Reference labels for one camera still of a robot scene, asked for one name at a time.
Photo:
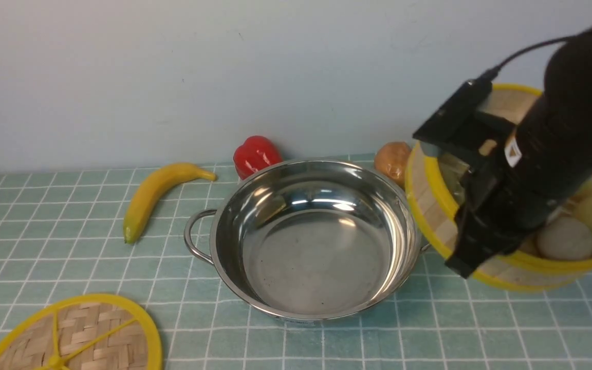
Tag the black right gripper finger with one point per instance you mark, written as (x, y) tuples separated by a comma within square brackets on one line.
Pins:
[(476, 242)]

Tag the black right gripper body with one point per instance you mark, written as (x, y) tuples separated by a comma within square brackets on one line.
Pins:
[(541, 164)]

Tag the bamboo steamer basket yellow rim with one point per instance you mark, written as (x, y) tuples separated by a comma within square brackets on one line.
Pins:
[(434, 207)]

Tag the woven bamboo steamer lid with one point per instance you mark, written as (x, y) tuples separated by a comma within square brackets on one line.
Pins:
[(92, 331)]

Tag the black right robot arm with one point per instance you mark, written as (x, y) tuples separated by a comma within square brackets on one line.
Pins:
[(568, 76)]

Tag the stainless steel pot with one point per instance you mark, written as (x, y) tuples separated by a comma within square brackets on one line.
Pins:
[(310, 240)]

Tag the white steamed bun left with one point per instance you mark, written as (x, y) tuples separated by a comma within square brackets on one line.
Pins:
[(565, 239)]

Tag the brown potato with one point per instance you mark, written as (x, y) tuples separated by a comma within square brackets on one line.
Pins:
[(391, 160)]

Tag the red bell pepper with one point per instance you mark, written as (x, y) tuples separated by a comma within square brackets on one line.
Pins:
[(254, 155)]

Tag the yellow banana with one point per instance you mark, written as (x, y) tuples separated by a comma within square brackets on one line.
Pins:
[(151, 190)]

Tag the green checkered tablecloth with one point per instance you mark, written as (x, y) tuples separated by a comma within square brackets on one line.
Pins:
[(60, 236)]

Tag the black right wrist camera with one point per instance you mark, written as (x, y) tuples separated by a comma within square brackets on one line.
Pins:
[(459, 128)]

